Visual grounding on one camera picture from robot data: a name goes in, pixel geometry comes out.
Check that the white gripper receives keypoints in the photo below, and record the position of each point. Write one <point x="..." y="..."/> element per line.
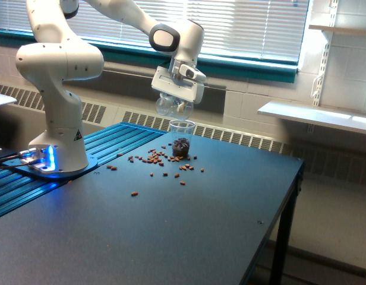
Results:
<point x="183" y="87"/>

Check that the clear plastic cup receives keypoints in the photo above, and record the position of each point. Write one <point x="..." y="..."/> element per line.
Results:
<point x="181" y="132"/>
<point x="166" y="106"/>

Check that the brown almonds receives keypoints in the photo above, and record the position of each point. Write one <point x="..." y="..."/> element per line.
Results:
<point x="180" y="147"/>

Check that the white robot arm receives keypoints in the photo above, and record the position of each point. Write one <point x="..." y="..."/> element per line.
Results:
<point x="61" y="89"/>

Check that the clear plastic cup on table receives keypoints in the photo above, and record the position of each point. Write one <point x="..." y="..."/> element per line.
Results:
<point x="181" y="132"/>

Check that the spilled almonds on table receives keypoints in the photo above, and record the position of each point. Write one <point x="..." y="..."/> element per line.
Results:
<point x="167" y="153"/>

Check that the white window blinds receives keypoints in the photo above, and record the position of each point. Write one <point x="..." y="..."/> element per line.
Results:
<point x="233" y="30"/>

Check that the black table leg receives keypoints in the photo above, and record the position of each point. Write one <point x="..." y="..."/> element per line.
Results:
<point x="284" y="232"/>

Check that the baseboard radiator heater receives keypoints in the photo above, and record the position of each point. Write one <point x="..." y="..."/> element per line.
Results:
<point x="134" y="129"/>

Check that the white object left edge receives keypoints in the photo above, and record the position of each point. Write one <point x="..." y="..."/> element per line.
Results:
<point x="4" y="100"/>

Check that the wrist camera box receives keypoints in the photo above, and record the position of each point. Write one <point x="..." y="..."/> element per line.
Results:
<point x="192" y="73"/>

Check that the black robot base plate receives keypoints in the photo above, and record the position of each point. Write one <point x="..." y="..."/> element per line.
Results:
<point x="59" y="176"/>

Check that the white wall shelf lower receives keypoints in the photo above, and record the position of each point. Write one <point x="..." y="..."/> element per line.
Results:
<point x="337" y="119"/>

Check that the white wall shelf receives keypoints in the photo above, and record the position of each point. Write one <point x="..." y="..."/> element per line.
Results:
<point x="339" y="30"/>
<point x="337" y="119"/>

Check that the white wall shelf upper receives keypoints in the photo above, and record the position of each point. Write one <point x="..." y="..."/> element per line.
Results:
<point x="339" y="30"/>

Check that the white shelf rail bracket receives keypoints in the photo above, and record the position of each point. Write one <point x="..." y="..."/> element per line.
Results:
<point x="327" y="34"/>

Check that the blue aluminium rail plate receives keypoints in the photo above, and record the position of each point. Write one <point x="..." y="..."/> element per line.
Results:
<point x="59" y="150"/>

